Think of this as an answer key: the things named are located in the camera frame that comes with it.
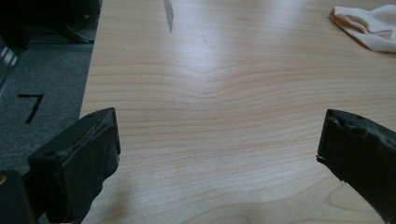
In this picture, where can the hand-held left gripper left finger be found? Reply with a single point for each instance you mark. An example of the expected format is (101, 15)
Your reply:
(74, 161)

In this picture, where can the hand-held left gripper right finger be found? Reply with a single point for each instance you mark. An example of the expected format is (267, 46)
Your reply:
(361, 152)

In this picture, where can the cream cloth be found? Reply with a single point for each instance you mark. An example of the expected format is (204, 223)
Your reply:
(370, 28)

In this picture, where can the dark equipment base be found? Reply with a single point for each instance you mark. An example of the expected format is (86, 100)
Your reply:
(53, 17)

